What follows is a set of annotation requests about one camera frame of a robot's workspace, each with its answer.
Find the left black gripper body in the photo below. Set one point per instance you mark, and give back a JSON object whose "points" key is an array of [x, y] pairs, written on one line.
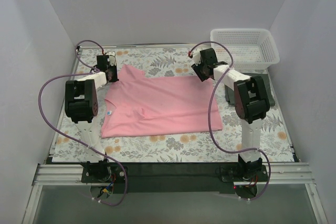
{"points": [[113, 73]]}

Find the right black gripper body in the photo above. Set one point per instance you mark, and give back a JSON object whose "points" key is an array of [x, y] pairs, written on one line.
{"points": [[200, 71]]}

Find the pink t shirt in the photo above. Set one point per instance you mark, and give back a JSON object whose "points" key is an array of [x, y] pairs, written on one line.
{"points": [[141, 106]]}

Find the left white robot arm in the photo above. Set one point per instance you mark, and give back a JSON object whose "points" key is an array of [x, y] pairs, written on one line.
{"points": [[81, 105]]}

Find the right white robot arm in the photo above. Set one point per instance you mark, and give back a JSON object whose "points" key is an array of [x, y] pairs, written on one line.
{"points": [[251, 105]]}

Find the folded dark green t shirt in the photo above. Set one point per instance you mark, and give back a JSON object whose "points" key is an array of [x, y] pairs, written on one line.
{"points": [[229, 93]]}

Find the white plastic basket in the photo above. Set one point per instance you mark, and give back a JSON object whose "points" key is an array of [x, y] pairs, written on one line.
{"points": [[251, 48]]}

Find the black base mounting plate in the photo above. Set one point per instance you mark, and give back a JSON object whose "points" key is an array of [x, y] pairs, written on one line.
{"points": [[170, 177]]}

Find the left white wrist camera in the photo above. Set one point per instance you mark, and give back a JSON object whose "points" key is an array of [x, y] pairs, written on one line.
{"points": [[112, 58]]}

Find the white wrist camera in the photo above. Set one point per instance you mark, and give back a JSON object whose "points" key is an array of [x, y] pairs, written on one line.
{"points": [[195, 56], [112, 58]]}

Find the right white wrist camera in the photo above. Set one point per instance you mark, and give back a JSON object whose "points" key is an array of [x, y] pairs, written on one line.
{"points": [[195, 56]]}

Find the aluminium table frame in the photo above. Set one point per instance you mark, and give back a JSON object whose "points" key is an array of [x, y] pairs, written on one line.
{"points": [[59, 197]]}

